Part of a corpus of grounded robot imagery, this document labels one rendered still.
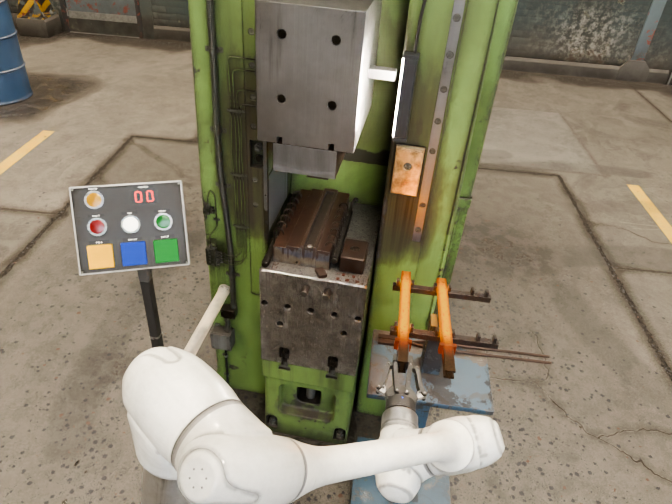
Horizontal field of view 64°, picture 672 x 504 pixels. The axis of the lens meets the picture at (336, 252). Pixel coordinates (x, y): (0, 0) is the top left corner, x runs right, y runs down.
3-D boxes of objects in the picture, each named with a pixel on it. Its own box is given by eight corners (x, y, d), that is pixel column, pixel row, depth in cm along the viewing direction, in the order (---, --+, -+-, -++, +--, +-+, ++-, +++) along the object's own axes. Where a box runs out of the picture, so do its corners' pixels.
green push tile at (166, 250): (179, 261, 178) (176, 238, 177) (155, 263, 176) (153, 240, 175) (179, 260, 180) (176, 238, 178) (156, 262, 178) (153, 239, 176)
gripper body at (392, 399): (381, 422, 135) (383, 393, 142) (415, 428, 134) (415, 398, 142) (384, 403, 130) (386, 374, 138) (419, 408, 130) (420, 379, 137)
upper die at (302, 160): (335, 179, 169) (337, 151, 163) (273, 170, 171) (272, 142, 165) (355, 128, 202) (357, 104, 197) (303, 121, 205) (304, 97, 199)
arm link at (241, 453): (324, 458, 80) (267, 402, 88) (248, 464, 65) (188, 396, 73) (277, 532, 81) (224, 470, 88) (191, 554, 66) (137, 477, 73)
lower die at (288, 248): (328, 269, 189) (330, 250, 184) (273, 260, 191) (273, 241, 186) (348, 209, 223) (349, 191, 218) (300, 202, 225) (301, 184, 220)
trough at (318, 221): (315, 251, 186) (316, 247, 185) (300, 248, 186) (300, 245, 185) (337, 193, 220) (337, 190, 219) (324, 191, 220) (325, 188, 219)
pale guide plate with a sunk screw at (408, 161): (416, 197, 180) (424, 150, 170) (389, 193, 181) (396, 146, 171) (416, 194, 182) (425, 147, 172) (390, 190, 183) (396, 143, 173)
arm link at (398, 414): (415, 450, 130) (415, 429, 135) (421, 426, 125) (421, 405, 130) (377, 444, 131) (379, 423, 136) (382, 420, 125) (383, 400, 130)
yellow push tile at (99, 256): (114, 267, 173) (111, 243, 172) (89, 269, 171) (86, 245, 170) (115, 266, 175) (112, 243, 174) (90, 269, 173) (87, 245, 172)
